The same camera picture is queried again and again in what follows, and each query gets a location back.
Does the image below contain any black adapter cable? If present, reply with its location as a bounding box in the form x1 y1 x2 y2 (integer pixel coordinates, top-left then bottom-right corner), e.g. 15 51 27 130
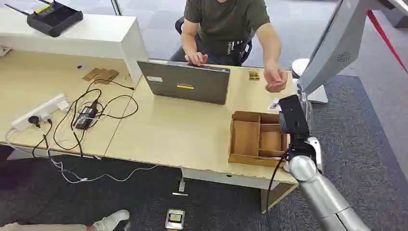
52 78 139 151

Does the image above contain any silver floor socket box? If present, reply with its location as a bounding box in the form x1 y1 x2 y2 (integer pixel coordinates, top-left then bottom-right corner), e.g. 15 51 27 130
165 208 186 231

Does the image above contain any black router with antennas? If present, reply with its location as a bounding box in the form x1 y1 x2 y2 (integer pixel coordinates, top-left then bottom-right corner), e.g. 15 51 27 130
4 0 84 38

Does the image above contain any white power strip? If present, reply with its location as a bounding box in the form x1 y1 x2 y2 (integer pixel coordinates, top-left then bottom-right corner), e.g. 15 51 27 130
11 93 70 132

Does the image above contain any black power adapter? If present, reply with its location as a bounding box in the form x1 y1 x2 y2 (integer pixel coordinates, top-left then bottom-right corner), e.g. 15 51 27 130
72 106 98 130

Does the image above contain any person's right hand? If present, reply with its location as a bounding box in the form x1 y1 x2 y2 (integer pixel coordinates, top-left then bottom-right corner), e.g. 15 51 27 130
185 51 209 66

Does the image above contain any white monitor stand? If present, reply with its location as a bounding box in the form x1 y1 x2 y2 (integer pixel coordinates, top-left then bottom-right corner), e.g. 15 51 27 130
291 58 329 104

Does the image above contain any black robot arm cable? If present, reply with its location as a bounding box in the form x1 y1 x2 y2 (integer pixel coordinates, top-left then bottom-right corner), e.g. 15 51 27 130
266 152 289 212

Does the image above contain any black hanging power cable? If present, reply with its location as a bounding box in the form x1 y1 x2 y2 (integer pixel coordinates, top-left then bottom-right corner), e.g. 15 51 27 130
31 119 53 159

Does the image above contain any grey laptop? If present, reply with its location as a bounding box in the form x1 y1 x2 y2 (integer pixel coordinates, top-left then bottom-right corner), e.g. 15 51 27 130
137 59 231 105

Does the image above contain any red strap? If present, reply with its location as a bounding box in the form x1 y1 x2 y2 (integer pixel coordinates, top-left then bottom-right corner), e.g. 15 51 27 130
366 10 408 75

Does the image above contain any person's left hand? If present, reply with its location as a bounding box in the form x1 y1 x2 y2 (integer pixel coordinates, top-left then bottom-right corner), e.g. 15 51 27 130
263 67 289 94

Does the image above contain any brown cardboard piece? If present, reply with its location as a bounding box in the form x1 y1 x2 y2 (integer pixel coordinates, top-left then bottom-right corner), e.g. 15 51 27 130
82 67 120 86

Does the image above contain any grey monitor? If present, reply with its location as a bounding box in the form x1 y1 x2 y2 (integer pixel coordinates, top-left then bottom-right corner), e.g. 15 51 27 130
297 0 370 96

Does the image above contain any white cable connector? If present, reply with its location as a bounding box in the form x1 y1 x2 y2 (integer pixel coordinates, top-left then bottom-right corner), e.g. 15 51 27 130
171 169 189 197

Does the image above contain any person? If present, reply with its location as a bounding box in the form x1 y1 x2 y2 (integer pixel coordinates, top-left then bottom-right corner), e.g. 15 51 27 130
169 0 289 94

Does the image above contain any person's hand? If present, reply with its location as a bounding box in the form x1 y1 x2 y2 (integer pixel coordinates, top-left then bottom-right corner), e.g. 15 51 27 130
185 51 209 66
263 67 289 94

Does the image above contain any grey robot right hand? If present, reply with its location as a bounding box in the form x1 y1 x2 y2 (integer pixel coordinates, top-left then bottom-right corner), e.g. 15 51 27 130
278 94 315 157

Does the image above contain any grey furniture corner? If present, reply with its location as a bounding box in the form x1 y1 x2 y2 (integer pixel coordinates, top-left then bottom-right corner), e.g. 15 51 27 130
378 0 408 29

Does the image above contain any white card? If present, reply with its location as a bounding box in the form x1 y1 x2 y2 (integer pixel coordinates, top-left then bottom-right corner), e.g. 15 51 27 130
268 98 283 112

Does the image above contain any white shoe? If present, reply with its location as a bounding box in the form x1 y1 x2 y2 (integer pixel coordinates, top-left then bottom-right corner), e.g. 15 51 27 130
92 209 131 231

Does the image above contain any white desk shelf unit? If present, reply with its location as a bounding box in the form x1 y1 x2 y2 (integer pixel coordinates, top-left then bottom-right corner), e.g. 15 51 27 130
0 7 149 86

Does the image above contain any wooden compartment box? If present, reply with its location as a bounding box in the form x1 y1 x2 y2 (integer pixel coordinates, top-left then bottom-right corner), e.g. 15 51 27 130
228 110 291 168

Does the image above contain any white hanging cable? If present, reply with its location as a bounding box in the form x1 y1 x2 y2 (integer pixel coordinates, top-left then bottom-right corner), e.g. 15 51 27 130
4 127 159 185

